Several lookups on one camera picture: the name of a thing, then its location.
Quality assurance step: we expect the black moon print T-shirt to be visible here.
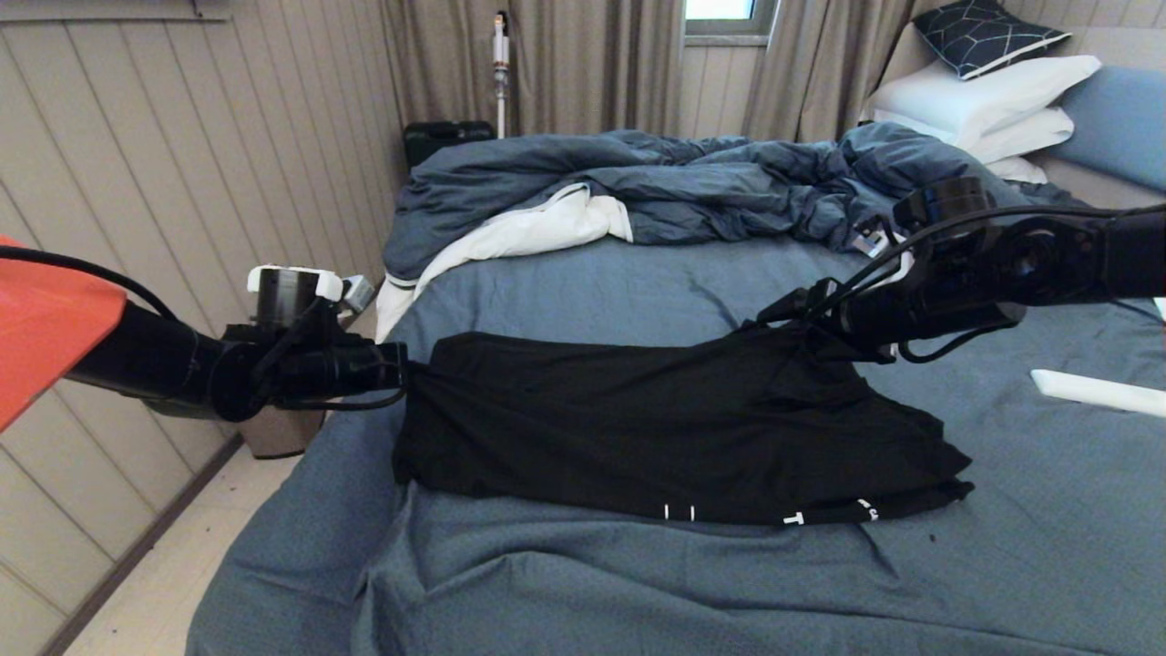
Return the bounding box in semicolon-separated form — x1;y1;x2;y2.
392;321;976;528

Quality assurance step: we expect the brown trash bin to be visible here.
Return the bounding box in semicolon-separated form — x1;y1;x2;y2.
239;314;327;459

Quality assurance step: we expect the crumpled blue duvet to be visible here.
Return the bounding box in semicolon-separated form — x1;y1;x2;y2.
383;121;1080;279

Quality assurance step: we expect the white pillow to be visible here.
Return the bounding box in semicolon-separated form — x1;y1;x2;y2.
873;106;1078;164
865;53;1103;140
986;155;1050;183

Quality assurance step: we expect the white sheet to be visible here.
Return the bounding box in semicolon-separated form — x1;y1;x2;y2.
375;182;634;343

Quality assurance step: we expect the white flat strip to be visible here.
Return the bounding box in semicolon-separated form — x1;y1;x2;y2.
1031;368;1166;418

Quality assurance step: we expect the black hard case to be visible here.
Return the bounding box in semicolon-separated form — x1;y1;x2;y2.
404;119;497;167

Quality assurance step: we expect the beige curtain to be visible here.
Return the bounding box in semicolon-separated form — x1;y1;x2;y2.
742;0;957;145
378;0;684;140

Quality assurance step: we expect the blue headboard cushion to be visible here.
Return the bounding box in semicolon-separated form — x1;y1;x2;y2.
1059;64;1166;192

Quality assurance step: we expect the dark patterned pillow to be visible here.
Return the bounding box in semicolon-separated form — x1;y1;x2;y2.
913;0;1076;80

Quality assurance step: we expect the white stick vacuum cleaner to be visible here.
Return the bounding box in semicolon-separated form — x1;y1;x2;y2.
492;11;511;139

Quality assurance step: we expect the grey framed window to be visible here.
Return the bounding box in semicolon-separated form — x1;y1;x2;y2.
683;0;780;40

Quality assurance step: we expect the blue bed sheet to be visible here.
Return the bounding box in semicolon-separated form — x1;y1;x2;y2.
187;182;1166;656

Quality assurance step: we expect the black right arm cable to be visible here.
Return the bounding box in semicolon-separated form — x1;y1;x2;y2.
802;202;1166;364

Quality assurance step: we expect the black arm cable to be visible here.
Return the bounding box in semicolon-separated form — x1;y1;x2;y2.
802;202;1166;364
0;246;409;413

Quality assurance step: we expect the beige upholstered bed frame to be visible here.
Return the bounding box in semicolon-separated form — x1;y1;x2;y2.
861;20;1166;209

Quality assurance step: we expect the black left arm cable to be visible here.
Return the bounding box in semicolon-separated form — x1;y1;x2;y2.
0;246;409;413

